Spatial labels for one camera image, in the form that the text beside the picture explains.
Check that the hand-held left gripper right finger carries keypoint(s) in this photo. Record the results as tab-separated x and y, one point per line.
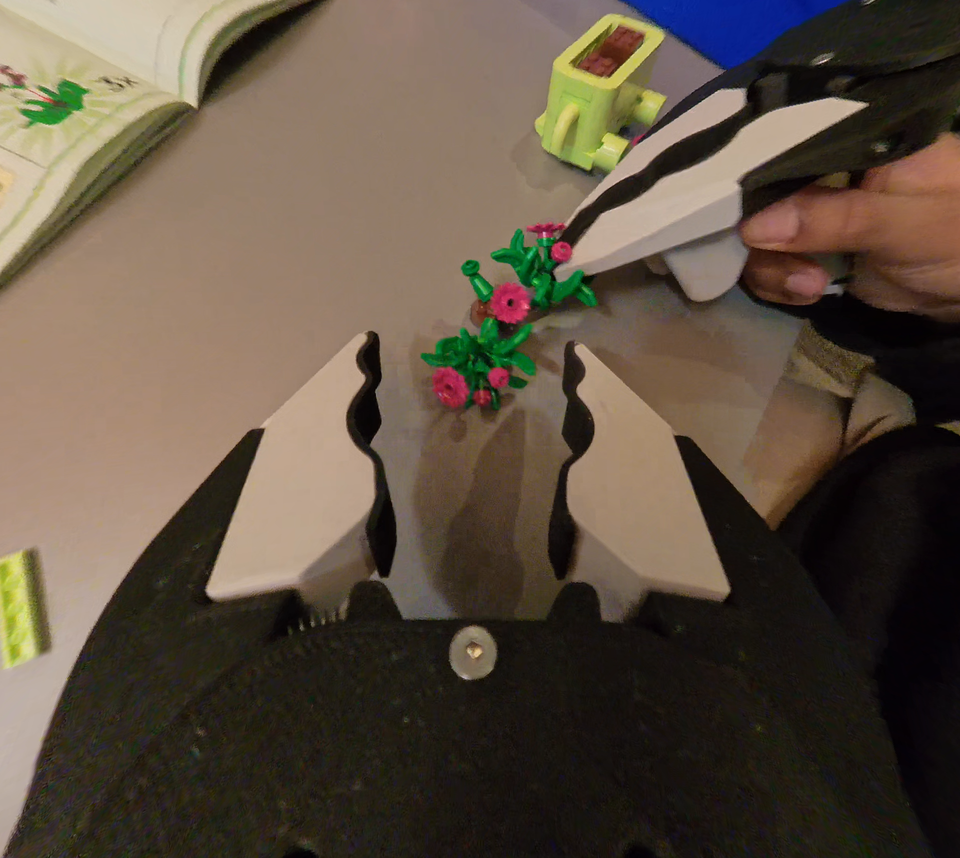
645	498

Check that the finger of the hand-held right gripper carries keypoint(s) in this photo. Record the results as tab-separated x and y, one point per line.
675	221
690	123

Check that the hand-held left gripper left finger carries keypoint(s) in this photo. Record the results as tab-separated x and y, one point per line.
300	498

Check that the green leafy toy brick plant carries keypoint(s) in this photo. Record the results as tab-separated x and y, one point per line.
540	273
480	363

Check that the person's right forearm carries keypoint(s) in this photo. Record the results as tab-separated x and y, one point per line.
915	363

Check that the person's right hand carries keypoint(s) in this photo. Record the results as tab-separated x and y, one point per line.
900	228

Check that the lime green toy brick pot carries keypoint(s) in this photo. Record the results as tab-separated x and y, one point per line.
600	93

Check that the person's beige trousers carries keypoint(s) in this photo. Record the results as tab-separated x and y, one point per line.
825	423

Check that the lime green flat brick strip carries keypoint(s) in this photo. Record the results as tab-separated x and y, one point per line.
22	607

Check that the open instruction booklet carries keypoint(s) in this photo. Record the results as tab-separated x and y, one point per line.
150	48

